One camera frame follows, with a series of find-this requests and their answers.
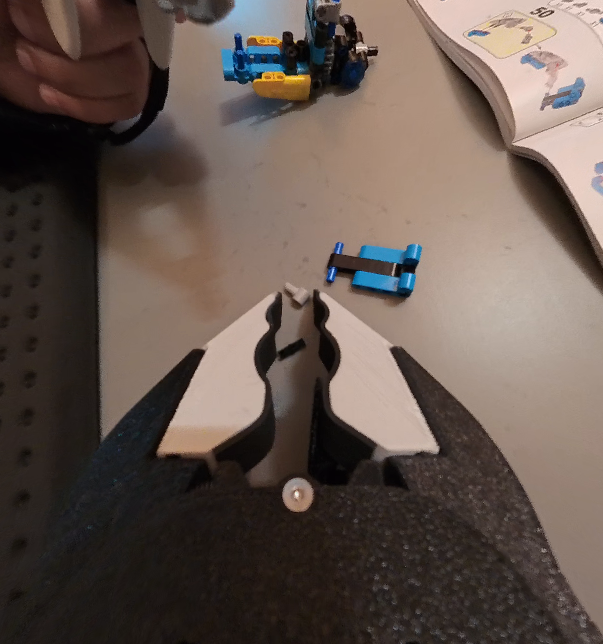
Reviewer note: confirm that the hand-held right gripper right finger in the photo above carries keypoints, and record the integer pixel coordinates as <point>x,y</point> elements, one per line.
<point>377,397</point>

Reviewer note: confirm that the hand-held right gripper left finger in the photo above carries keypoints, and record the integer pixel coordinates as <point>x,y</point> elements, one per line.
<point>221,397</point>

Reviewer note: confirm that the blue beam assembly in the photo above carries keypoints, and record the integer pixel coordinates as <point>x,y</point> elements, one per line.
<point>377,271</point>

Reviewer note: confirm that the light grey axle pin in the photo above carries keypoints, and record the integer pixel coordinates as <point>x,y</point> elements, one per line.
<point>297,296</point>

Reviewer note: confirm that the person's left hand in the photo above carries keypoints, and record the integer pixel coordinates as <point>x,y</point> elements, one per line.
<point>95,75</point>

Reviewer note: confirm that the black connector pin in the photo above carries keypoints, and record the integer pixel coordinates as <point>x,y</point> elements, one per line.
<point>291,348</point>

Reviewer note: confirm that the partly built toy model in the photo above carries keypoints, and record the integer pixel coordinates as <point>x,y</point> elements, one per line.
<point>281,65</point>

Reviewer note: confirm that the black perforated pad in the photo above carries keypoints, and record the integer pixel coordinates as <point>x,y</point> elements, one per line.
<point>35,352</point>

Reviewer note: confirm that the instruction booklet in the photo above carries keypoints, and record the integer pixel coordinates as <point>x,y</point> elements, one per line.
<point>558,100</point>

